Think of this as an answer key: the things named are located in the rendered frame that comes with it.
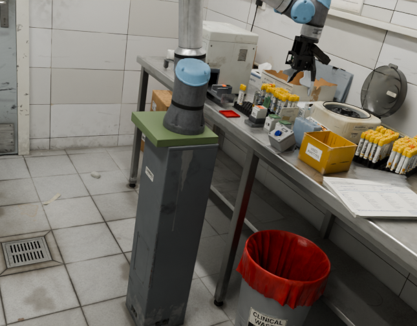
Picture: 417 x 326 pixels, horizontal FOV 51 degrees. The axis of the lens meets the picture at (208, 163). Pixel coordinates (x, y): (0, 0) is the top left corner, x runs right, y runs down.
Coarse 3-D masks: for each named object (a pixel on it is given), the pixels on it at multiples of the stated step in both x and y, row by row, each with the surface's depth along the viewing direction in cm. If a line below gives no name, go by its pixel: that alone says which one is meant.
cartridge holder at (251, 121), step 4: (252, 116) 178; (244, 120) 180; (248, 120) 180; (252, 120) 178; (256, 120) 177; (260, 120) 178; (264, 120) 179; (248, 124) 178; (252, 124) 176; (256, 124) 177; (260, 124) 178
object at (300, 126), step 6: (300, 120) 164; (306, 120) 164; (294, 126) 166; (300, 126) 164; (306, 126) 161; (312, 126) 159; (318, 126) 160; (294, 132) 167; (300, 132) 164; (300, 138) 165; (300, 144) 165
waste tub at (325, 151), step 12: (312, 132) 153; (324, 132) 156; (312, 144) 148; (324, 144) 144; (336, 144) 156; (348, 144) 151; (300, 156) 154; (312, 156) 149; (324, 156) 145; (336, 156) 145; (348, 156) 149; (324, 168) 145; (336, 168) 148; (348, 168) 152
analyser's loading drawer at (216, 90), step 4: (208, 88) 204; (212, 88) 199; (216, 88) 200; (220, 88) 196; (224, 88) 197; (212, 92) 198; (216, 92) 196; (220, 92) 197; (224, 92) 198; (216, 96) 196; (220, 96) 195; (224, 96) 192; (228, 96) 193; (232, 96) 194; (220, 100) 193; (224, 100) 193; (228, 100) 194; (232, 100) 195
